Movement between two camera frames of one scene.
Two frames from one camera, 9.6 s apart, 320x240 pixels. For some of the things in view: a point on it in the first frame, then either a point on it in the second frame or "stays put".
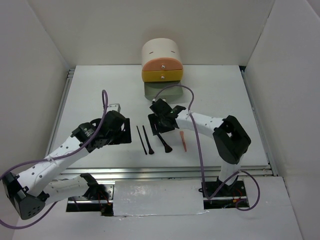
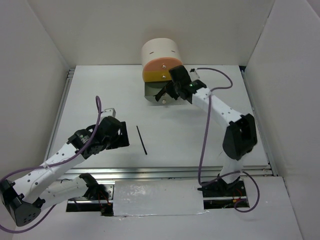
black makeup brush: (150, 151) to (159, 95)
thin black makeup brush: (141, 141) stays put
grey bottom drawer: (174, 94) stays put
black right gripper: (154, 118) to (175, 95)
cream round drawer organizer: (160, 48) stays put
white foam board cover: (157, 197) stays put
